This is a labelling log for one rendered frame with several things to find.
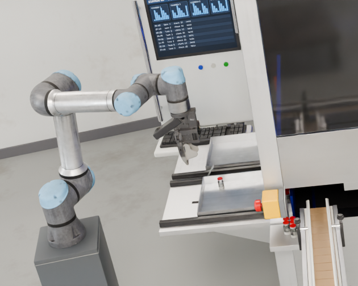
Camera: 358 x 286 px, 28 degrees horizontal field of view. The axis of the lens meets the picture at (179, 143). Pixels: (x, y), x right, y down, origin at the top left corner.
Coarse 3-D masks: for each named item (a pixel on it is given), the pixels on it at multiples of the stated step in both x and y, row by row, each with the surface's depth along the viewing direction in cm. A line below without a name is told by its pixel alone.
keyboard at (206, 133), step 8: (208, 128) 337; (216, 128) 335; (224, 128) 334; (232, 128) 332; (240, 128) 331; (168, 136) 338; (208, 136) 329; (160, 144) 334; (168, 144) 333; (176, 144) 331
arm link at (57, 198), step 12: (60, 180) 275; (48, 192) 270; (60, 192) 269; (72, 192) 275; (48, 204) 269; (60, 204) 269; (72, 204) 275; (48, 216) 272; (60, 216) 271; (72, 216) 275
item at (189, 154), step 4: (184, 144) 248; (188, 144) 248; (184, 148) 250; (188, 148) 249; (184, 152) 249; (188, 152) 249; (192, 152) 249; (196, 152) 249; (188, 156) 250; (192, 156) 250; (196, 156) 250; (184, 160) 251; (188, 164) 254
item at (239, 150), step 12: (252, 132) 305; (216, 144) 309; (228, 144) 307; (240, 144) 304; (252, 144) 302; (216, 156) 299; (228, 156) 297; (240, 156) 295; (252, 156) 293; (216, 168) 286
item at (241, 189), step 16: (208, 176) 278; (224, 176) 277; (240, 176) 276; (256, 176) 276; (208, 192) 274; (224, 192) 271; (240, 192) 269; (256, 192) 267; (208, 208) 263; (224, 208) 261; (240, 208) 253; (288, 208) 251
